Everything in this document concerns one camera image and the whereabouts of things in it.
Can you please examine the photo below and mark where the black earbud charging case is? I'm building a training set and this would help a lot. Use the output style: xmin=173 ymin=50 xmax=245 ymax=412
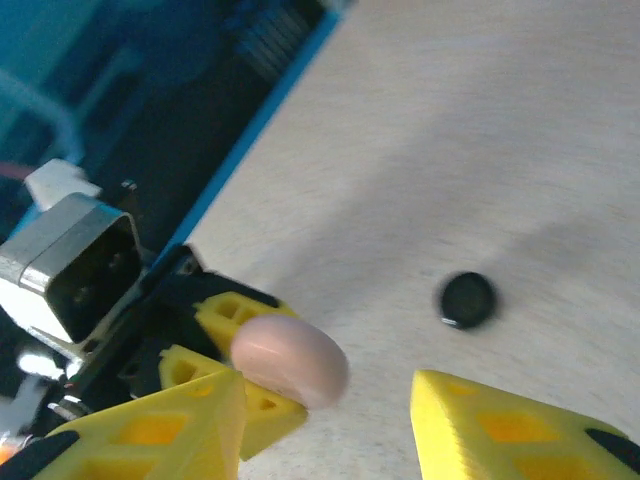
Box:
xmin=435 ymin=270 xmax=500 ymax=331

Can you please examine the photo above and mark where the pink earbud charging case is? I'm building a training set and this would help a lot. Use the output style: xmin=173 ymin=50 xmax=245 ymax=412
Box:
xmin=228 ymin=313 xmax=351 ymax=411

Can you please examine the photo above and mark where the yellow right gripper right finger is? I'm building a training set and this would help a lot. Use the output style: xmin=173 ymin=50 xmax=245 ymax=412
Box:
xmin=409 ymin=368 xmax=640 ymax=480

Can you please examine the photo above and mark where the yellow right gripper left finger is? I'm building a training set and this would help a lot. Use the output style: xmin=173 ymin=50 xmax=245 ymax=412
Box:
xmin=29 ymin=368 xmax=249 ymax=480

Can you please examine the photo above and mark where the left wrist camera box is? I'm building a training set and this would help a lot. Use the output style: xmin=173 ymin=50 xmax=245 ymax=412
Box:
xmin=0 ymin=157 xmax=147 ymax=347

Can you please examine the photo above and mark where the aluminium side rail blue trim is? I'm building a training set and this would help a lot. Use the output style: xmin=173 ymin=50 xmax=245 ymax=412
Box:
xmin=162 ymin=0 xmax=359 ymax=261

